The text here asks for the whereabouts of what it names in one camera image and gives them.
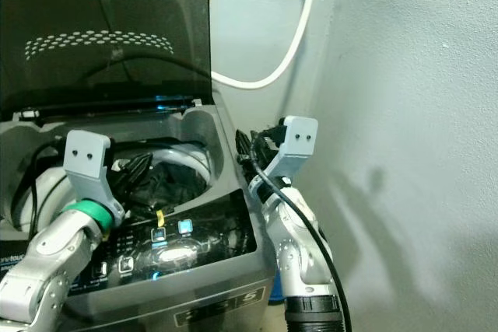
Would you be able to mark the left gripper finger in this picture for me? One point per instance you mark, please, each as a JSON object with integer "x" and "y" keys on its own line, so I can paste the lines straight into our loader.
{"x": 136, "y": 170}

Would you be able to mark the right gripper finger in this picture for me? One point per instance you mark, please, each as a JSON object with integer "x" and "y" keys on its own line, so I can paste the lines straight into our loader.
{"x": 258, "y": 157}
{"x": 243, "y": 145}

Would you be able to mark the dark clothes pile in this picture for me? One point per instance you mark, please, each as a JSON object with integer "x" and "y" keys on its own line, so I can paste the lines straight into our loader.
{"x": 175, "y": 184}

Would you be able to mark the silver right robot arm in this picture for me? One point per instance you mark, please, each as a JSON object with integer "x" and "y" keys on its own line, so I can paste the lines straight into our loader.
{"x": 296, "y": 254}

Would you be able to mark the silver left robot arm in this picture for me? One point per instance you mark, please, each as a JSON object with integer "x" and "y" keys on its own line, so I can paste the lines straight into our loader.
{"x": 54, "y": 262}

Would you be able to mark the grey top load washing machine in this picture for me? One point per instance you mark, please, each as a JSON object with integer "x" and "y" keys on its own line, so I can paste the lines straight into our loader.
{"x": 202, "y": 192}

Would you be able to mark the small yellow tag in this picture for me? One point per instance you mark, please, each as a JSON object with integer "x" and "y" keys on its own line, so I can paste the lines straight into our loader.
{"x": 160, "y": 217}

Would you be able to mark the tinted transparent washer lid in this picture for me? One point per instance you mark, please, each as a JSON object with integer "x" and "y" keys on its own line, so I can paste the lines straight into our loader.
{"x": 109, "y": 36}

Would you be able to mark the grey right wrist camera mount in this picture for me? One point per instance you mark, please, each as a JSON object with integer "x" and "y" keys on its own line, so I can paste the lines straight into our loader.
{"x": 297, "y": 145}

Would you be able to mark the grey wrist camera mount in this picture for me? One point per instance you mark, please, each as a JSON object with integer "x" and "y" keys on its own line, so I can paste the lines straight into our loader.
{"x": 297, "y": 145}
{"x": 89, "y": 165}

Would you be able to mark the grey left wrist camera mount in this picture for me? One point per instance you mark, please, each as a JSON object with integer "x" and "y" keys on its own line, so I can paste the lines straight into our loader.
{"x": 89, "y": 165}

